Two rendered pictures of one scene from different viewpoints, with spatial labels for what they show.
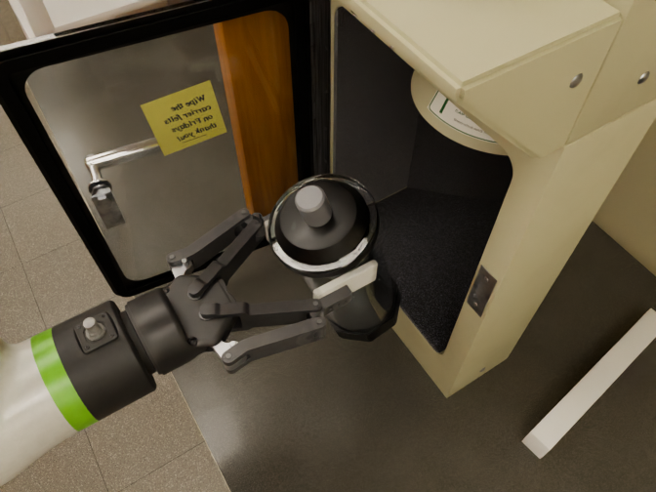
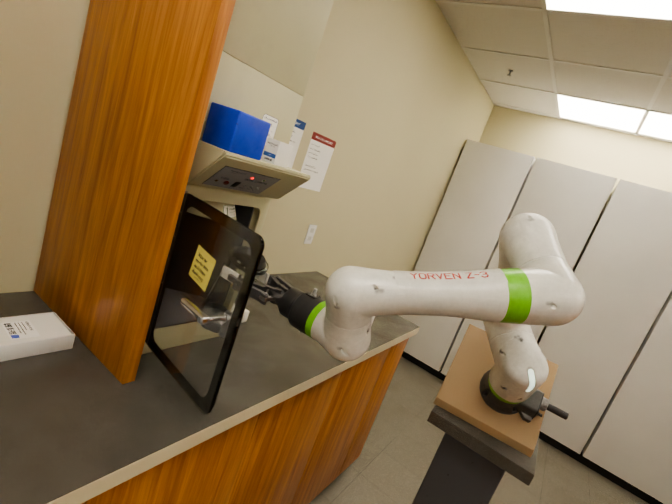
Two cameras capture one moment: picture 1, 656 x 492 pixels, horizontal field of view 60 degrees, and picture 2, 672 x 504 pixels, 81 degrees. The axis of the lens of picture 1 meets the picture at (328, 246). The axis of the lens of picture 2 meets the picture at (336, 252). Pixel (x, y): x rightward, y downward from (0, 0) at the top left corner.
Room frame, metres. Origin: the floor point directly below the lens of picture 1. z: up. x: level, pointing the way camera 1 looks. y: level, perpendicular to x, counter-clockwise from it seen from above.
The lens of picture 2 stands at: (0.62, 0.99, 1.56)
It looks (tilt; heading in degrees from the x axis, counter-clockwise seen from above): 12 degrees down; 242
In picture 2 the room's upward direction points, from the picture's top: 20 degrees clockwise
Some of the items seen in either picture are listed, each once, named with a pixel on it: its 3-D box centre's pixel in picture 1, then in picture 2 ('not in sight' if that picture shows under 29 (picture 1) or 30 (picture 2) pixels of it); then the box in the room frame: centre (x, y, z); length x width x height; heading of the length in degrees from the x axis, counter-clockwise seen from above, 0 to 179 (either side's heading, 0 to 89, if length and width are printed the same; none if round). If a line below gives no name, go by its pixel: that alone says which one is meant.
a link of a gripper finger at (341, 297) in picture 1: (332, 310); not in sight; (0.26, 0.00, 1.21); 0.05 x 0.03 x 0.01; 121
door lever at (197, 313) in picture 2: not in sight; (202, 310); (0.46, 0.24, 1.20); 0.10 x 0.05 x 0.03; 115
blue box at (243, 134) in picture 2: not in sight; (236, 132); (0.46, 0.02, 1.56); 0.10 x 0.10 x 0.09; 32
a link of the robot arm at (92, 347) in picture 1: (108, 354); (308, 311); (0.21, 0.20, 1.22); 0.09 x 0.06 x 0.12; 32
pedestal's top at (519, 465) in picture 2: not in sight; (486, 425); (-0.55, 0.23, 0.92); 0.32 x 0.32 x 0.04; 34
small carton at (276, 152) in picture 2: not in sight; (277, 152); (0.33, -0.06, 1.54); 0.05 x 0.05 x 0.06; 27
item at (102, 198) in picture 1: (107, 207); not in sight; (0.41, 0.25, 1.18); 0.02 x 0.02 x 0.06; 25
